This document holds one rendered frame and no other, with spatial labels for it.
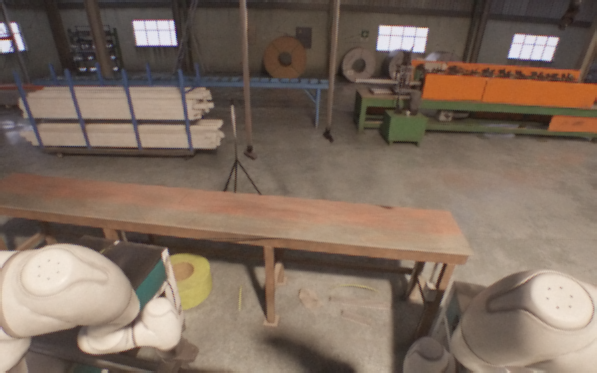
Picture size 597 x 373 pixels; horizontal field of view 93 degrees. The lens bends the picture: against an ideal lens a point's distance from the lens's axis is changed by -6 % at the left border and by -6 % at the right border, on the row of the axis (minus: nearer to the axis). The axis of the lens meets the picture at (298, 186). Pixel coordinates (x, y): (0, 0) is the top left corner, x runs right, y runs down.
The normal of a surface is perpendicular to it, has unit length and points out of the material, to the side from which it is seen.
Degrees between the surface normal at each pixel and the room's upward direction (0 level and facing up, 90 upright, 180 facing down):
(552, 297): 26
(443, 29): 90
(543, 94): 90
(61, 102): 90
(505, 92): 90
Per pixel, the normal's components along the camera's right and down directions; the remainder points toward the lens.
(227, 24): -0.01, 0.48
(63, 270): 0.24, -0.52
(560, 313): -0.23, -0.68
